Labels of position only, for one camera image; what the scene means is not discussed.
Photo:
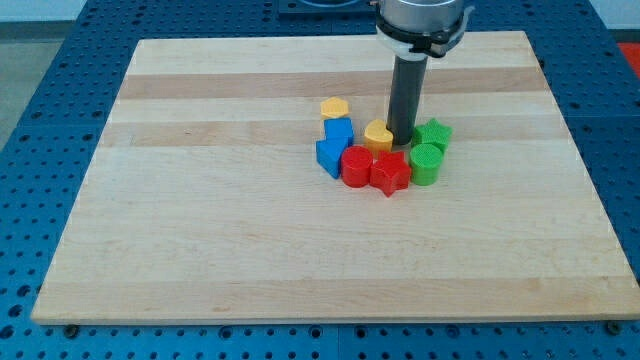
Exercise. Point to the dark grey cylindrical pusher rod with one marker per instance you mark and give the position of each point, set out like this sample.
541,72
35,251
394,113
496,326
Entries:
406,86

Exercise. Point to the yellow heart block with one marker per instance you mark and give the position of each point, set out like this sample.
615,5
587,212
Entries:
377,138

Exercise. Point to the green star block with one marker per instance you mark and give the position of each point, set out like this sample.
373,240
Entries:
432,132

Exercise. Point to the red star block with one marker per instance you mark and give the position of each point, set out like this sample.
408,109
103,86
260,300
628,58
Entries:
390,173

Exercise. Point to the green cylinder block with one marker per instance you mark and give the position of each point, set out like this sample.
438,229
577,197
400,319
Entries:
425,161

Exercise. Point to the blue cube block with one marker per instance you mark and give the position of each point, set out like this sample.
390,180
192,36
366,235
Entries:
335,128

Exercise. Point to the yellow hexagon block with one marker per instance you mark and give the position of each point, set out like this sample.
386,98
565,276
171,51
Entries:
334,107

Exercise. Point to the red cylinder block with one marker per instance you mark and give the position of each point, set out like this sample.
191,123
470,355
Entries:
356,162

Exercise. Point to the blue triangle block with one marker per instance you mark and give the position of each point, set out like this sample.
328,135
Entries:
328,155

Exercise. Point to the light wooden board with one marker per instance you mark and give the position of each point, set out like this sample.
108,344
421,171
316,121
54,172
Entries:
204,203

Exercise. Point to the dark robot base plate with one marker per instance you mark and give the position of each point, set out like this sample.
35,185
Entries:
290,8

